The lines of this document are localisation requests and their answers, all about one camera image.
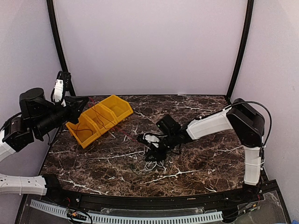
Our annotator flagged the dark red cable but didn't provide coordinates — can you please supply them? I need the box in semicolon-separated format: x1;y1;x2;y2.
69;120;97;138

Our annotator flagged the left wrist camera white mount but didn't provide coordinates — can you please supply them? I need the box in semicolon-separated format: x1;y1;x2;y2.
50;71;71;107

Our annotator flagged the black frame post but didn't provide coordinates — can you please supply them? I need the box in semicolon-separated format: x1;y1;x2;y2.
46;0;77;98
225;0;254;103

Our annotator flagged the left black frame post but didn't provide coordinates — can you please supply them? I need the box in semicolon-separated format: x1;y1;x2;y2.
46;0;77;98

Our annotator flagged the middle yellow plastic bin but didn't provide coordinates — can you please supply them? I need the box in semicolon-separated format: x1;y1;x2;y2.
82;103;118;135

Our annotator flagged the right black frame post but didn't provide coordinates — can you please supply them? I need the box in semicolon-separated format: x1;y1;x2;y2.
225;0;254;103

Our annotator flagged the white cable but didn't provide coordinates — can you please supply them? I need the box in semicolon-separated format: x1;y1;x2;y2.
137;146;168;171

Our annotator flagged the white slotted cable duct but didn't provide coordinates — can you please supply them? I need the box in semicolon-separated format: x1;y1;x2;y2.
30;199;223;224

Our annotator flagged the right yellow plastic bin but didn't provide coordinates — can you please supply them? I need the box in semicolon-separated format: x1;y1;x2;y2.
100;95;134;123

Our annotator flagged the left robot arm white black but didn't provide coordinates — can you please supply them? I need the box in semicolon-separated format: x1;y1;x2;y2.
0;88;89;203

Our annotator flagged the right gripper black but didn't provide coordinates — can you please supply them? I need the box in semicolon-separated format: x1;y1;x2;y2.
146;133;178;161

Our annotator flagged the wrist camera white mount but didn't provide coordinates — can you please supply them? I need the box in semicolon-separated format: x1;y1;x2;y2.
50;71;71;107
136;133;161;147

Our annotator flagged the black front rail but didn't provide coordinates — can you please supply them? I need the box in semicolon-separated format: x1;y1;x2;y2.
41;189;264;211

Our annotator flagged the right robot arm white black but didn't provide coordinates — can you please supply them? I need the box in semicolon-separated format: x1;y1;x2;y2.
137;98;270;203

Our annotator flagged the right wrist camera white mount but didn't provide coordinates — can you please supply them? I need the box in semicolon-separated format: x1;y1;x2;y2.
136;133;161;147

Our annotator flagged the small circuit board with wires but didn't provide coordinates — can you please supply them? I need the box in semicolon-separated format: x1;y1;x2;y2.
66;208;88;221

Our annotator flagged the left yellow plastic bin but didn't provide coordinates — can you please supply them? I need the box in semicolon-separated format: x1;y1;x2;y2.
66;114;101;148

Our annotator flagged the yellow plastic bin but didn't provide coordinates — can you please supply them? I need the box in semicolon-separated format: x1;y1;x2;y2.
66;114;101;148
100;95;134;123
82;103;118;135

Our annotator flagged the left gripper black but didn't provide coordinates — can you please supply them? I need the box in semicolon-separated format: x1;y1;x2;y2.
34;95;88;137

